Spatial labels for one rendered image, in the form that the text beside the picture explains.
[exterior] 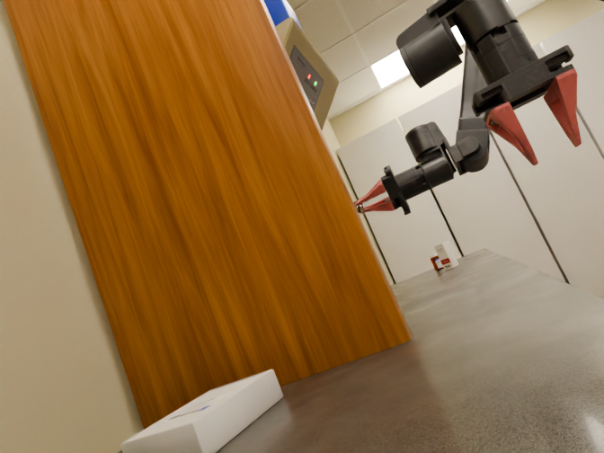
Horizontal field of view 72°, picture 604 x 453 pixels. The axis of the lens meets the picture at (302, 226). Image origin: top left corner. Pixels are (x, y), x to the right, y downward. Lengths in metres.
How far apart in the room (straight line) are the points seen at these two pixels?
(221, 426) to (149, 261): 0.37
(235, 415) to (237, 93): 0.47
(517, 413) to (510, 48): 0.39
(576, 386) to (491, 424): 0.06
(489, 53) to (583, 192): 3.40
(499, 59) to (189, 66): 0.48
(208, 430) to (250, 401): 0.08
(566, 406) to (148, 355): 0.65
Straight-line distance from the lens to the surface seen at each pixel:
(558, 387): 0.32
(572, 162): 3.93
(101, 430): 0.83
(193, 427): 0.48
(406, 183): 0.87
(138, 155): 0.80
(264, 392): 0.57
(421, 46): 0.57
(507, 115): 0.53
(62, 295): 0.85
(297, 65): 0.86
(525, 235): 3.83
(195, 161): 0.73
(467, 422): 0.31
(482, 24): 0.56
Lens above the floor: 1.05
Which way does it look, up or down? 9 degrees up
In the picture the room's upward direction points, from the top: 23 degrees counter-clockwise
